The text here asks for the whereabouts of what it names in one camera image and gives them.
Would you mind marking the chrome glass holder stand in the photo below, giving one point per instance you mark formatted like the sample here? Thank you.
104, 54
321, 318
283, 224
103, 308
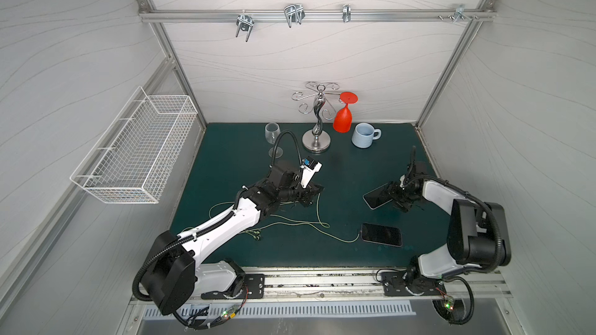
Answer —
316, 140

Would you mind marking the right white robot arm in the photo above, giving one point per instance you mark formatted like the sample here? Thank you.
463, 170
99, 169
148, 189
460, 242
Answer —
477, 237

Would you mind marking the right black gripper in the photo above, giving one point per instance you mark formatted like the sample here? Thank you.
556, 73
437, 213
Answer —
400, 194

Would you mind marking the metal bracket clamp right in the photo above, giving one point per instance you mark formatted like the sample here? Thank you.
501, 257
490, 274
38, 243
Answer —
459, 15

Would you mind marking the metal u-bolt clamp middle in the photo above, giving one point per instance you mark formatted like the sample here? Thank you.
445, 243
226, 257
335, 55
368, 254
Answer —
294, 14

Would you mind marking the left arm base wiring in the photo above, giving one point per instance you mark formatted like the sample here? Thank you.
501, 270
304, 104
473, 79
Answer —
209, 311

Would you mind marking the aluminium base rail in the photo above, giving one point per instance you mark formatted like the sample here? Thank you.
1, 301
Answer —
360, 284

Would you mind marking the metal u-bolt clamp left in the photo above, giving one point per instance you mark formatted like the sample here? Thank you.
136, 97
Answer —
245, 23

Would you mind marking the clear wine glass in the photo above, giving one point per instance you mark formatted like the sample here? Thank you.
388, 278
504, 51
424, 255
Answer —
272, 131

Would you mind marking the metal u-bolt clamp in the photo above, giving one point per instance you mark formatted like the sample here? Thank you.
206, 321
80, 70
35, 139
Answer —
245, 23
294, 14

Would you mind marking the aluminium crossbar rail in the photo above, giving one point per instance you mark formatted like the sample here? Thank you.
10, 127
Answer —
311, 15

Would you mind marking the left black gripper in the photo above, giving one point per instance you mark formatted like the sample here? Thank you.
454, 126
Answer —
305, 193

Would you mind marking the white wire basket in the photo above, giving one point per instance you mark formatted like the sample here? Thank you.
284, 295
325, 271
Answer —
132, 160

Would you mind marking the light blue ceramic mug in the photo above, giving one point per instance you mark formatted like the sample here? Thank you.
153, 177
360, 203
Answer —
364, 135

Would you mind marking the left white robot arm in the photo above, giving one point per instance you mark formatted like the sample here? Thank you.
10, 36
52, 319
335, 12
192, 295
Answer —
176, 267

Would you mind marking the metal hook clamp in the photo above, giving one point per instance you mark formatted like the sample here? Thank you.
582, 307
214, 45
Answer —
346, 13

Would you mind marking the red plastic goblet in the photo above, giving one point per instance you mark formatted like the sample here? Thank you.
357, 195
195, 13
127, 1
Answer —
343, 118

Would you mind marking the black smartphone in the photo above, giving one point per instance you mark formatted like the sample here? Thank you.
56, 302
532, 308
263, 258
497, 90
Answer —
378, 197
384, 235

